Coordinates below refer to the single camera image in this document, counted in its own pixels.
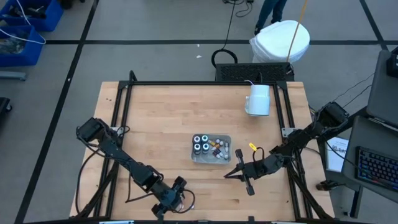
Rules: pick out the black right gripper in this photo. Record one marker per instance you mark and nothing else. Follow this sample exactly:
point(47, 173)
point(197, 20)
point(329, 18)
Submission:
point(248, 186)

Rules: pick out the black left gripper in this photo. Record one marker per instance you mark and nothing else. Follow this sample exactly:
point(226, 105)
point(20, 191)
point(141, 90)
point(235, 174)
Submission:
point(161, 208)

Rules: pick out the dark small dropper bottle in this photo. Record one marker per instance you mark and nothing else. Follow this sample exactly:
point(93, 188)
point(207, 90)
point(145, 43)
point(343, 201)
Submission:
point(221, 154)

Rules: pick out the large black food coloring bottle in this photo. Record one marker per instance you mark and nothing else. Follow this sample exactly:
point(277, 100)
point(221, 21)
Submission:
point(196, 138)

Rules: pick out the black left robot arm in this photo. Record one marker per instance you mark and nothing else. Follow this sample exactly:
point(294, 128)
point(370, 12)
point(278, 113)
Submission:
point(124, 157)

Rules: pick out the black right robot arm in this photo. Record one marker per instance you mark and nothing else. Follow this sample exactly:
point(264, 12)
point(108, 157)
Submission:
point(311, 130)

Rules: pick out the white round machine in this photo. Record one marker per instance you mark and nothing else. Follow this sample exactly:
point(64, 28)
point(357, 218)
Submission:
point(259, 99)

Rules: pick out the black desk foot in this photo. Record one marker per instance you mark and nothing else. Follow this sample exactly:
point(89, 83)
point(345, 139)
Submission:
point(326, 185)

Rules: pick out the white printed paper sheet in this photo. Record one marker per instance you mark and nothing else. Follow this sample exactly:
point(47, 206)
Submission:
point(337, 158)

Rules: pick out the black perforated computer case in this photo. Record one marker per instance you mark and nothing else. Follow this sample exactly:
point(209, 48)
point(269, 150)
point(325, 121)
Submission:
point(248, 73)

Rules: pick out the dark grey desk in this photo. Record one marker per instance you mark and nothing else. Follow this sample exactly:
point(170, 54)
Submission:
point(367, 133)

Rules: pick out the black backlit keyboard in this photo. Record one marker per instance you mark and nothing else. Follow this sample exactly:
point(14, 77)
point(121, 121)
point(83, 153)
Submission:
point(376, 168)

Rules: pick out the white plastic bag bin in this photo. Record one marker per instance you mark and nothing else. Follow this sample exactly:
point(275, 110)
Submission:
point(273, 40)

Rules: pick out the grey cart surface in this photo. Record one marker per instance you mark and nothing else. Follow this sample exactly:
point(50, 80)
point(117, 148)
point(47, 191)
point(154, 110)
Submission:
point(384, 93)

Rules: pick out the person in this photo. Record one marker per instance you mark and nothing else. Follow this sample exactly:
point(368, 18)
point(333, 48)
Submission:
point(267, 9)

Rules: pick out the black desktop device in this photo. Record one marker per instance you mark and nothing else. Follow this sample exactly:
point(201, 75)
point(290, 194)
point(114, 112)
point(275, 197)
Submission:
point(393, 63)

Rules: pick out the black floor object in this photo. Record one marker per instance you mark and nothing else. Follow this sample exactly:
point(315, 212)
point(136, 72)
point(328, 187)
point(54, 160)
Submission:
point(3, 105)

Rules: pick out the blue plastic tote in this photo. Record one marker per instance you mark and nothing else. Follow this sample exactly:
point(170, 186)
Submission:
point(31, 56)
point(53, 18)

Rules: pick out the grey metal bar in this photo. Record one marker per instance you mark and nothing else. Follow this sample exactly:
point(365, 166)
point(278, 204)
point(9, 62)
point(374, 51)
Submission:
point(12, 75)

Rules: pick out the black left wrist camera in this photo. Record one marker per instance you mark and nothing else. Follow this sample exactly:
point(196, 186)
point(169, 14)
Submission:
point(170, 195)

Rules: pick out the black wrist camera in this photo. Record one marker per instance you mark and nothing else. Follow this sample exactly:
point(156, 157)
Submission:
point(260, 168)
point(170, 195)

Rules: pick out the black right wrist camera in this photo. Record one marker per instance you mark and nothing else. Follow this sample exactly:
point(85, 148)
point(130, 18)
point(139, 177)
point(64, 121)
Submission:
point(260, 168)

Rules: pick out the silver aluminium bracket bar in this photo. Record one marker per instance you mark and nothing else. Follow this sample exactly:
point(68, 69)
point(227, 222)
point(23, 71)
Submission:
point(289, 222)
point(116, 222)

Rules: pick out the black aluminium rig frame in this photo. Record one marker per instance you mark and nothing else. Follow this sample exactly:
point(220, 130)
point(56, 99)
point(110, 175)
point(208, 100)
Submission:
point(202, 83)

